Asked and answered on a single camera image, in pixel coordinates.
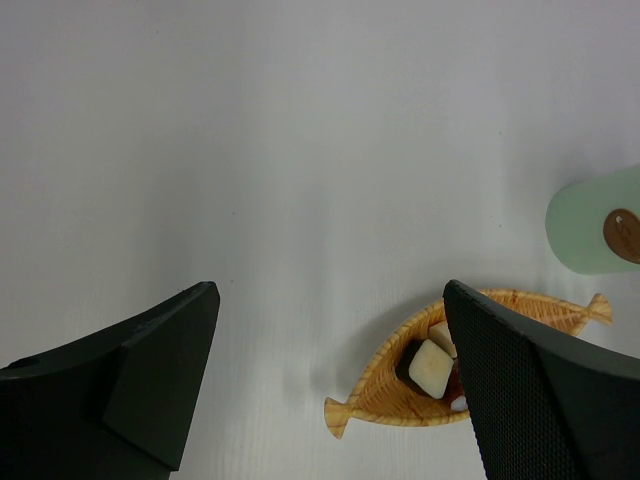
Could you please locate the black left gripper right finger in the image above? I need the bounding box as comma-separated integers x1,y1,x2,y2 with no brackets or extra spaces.
443,280,639,479

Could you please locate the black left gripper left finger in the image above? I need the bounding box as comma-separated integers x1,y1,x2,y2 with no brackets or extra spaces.
1,281,220,479

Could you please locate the white round food piece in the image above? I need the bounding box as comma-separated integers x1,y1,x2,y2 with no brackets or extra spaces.
428,321,458,359

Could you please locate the white and black rice cake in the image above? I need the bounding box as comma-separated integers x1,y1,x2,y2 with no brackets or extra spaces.
395,339,454,399

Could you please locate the green cylindrical lunch container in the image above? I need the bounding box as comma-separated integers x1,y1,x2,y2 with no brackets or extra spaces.
545,165,639,275

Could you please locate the boat-shaped woven bamboo basket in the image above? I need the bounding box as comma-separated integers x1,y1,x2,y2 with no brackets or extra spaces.
324,288,612,439

